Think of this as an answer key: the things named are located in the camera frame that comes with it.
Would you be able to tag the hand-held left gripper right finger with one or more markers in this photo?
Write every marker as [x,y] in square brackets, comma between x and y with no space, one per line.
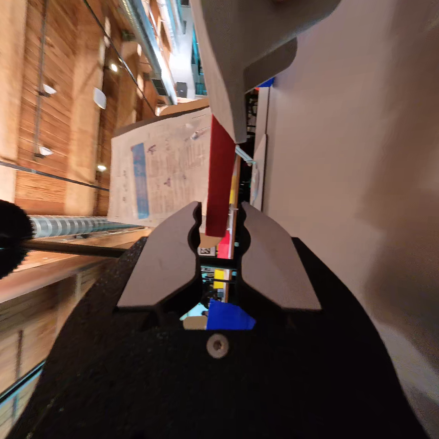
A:
[274,267]

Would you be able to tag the printed instruction sheet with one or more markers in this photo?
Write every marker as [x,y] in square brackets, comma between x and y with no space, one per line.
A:
[171,171]

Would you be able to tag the red rectangular block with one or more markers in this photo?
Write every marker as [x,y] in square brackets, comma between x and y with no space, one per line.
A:
[219,178]

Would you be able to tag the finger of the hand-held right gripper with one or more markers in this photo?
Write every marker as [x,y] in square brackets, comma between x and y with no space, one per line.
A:
[271,65]
[247,27]

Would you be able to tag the ribbed silver duct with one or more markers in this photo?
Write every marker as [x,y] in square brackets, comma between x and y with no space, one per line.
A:
[68,224]

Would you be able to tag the wooden document stand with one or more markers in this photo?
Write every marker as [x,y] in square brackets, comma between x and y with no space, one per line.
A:
[259,178]

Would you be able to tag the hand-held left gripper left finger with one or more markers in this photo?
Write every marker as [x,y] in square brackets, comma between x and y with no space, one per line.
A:
[161,264]

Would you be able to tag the black metal pole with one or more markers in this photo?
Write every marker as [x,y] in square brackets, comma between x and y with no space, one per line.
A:
[68,247]

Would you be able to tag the blue plastic bin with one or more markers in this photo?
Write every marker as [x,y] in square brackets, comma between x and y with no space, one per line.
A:
[229,315]

